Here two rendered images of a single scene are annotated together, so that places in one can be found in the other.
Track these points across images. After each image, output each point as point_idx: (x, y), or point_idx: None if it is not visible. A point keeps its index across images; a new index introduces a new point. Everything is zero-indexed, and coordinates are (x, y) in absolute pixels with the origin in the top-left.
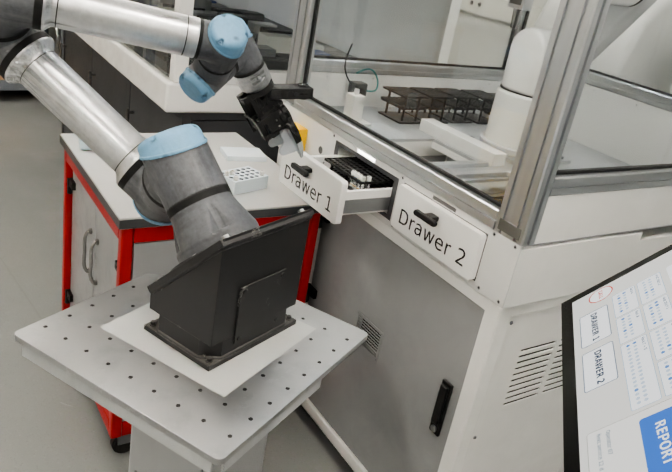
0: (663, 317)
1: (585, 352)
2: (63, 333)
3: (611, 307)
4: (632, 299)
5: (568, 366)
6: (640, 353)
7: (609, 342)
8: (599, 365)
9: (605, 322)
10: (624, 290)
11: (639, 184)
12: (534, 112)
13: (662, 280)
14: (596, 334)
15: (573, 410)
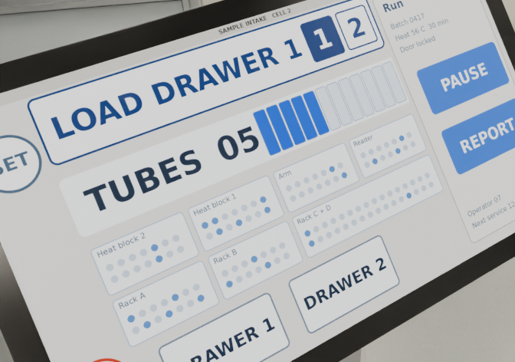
0: (258, 197)
1: (302, 330)
2: None
3: (175, 330)
4: (169, 285)
5: (329, 353)
6: (336, 213)
7: (290, 287)
8: (345, 282)
9: (224, 323)
10: (121, 320)
11: None
12: None
13: (131, 232)
14: (257, 329)
15: (429, 287)
